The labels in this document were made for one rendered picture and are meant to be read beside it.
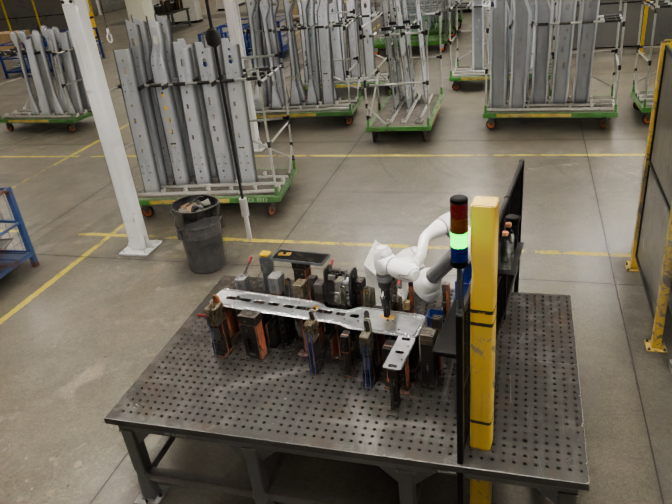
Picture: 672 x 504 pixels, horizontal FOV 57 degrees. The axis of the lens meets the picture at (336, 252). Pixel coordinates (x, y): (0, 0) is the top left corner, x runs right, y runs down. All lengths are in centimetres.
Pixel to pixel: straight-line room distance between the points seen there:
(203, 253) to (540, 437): 407
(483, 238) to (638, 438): 227
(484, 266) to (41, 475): 333
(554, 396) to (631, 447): 95
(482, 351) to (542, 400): 77
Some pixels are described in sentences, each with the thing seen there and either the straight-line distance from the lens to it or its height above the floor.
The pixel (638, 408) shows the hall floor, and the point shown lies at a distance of 470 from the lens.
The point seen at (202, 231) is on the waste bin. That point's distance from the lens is 628.
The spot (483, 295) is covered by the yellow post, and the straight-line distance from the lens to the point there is 270.
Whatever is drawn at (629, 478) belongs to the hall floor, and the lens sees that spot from 424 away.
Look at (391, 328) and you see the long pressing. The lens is 353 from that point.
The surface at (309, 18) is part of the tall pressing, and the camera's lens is 1121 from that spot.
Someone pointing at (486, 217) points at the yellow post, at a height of 195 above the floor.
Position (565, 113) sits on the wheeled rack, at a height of 27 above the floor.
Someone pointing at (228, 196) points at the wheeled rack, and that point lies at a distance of 763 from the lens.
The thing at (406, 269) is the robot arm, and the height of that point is 143.
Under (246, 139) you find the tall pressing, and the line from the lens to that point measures 770.
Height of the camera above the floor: 302
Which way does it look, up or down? 28 degrees down
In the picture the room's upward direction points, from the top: 6 degrees counter-clockwise
